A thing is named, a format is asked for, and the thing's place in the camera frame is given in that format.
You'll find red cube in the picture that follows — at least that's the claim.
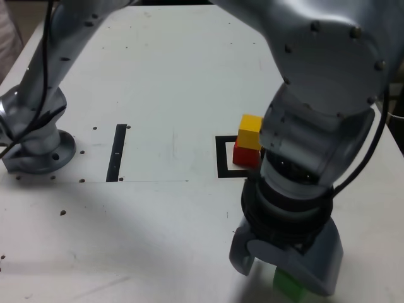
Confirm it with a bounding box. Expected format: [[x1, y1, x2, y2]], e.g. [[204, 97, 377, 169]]
[[232, 141, 262, 167]]

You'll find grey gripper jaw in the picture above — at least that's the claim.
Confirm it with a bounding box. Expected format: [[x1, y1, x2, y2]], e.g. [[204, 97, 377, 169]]
[[229, 219, 260, 277], [247, 217, 345, 297]]

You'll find black cable by arm base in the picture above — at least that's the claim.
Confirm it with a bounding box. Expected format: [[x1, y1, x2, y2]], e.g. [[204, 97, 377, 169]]
[[0, 0, 53, 157]]

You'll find yellow cube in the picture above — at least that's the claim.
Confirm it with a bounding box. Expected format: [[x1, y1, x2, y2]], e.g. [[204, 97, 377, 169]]
[[237, 114, 264, 151]]

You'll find green cube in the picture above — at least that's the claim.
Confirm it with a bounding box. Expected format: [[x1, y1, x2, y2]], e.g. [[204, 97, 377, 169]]
[[272, 266, 309, 300]]

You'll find black tape strip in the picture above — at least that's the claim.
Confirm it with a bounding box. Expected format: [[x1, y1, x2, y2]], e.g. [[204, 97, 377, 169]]
[[105, 124, 128, 183]]

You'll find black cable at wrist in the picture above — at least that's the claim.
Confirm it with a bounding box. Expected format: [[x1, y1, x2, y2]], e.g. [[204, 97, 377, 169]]
[[330, 85, 389, 198]]

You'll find black tape square outline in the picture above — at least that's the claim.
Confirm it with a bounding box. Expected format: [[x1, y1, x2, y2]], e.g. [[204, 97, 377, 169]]
[[215, 134, 253, 179]]

